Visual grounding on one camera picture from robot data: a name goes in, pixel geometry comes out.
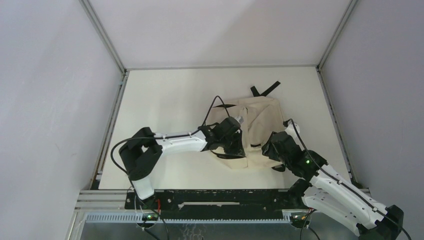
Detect black mounting rail base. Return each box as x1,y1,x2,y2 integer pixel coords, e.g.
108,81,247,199
124,189,308,222

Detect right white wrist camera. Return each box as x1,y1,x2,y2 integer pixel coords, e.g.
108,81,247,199
283,118,300,138

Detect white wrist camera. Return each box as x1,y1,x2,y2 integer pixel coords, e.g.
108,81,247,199
283,118,300,138
234,115,244,125

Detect beige canvas student bag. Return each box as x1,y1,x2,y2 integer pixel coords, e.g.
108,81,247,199
205,81,286,172

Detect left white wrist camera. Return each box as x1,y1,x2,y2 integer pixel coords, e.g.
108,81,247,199
234,115,244,125

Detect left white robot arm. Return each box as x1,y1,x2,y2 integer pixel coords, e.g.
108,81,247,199
110,116,244,209

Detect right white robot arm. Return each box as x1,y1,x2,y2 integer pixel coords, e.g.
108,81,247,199
261,131,404,240

